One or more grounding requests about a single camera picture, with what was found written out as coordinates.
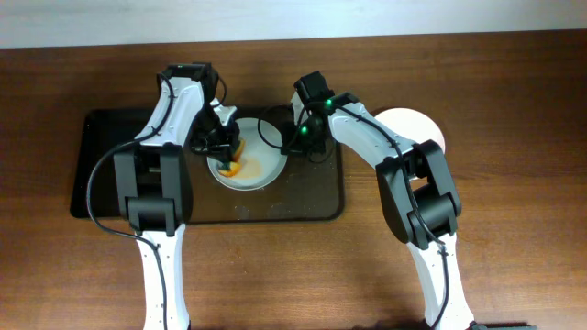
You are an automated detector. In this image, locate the brown translucent tray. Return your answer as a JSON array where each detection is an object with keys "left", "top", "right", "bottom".
[{"left": 184, "top": 105, "right": 345, "bottom": 225}]

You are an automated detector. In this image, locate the black tray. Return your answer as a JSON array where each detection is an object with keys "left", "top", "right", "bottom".
[{"left": 70, "top": 108, "right": 152, "bottom": 219}]

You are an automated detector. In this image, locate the green and orange sponge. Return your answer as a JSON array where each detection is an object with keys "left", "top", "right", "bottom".
[{"left": 217, "top": 138, "right": 246, "bottom": 178}]

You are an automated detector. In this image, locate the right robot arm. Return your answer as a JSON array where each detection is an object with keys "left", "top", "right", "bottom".
[{"left": 281, "top": 71, "right": 478, "bottom": 329}]

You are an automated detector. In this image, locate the grey-white plate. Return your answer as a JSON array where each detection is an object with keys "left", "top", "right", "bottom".
[{"left": 207, "top": 117, "right": 287, "bottom": 191}]

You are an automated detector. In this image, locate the white plate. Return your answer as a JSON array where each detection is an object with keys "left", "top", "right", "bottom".
[{"left": 375, "top": 107, "right": 446, "bottom": 152}]

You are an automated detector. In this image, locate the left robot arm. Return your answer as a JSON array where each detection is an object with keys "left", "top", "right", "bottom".
[{"left": 113, "top": 62, "right": 245, "bottom": 329}]

